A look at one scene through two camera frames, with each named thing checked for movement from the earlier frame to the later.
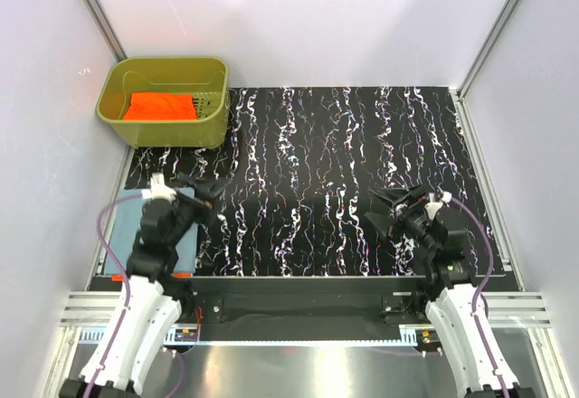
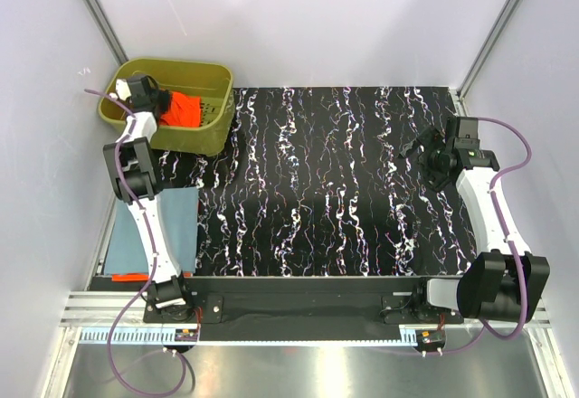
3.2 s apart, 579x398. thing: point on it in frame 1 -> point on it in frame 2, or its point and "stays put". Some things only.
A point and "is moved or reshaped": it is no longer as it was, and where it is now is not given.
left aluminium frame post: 97,11 stays put
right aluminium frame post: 497,29 stays put
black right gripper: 394,197 -> 431,139
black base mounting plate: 249,309 stays put
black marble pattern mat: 302,165 stays put
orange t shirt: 161,106 is moved or reshaped
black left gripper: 209,194 -> 164,96
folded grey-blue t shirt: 126,228 stays put
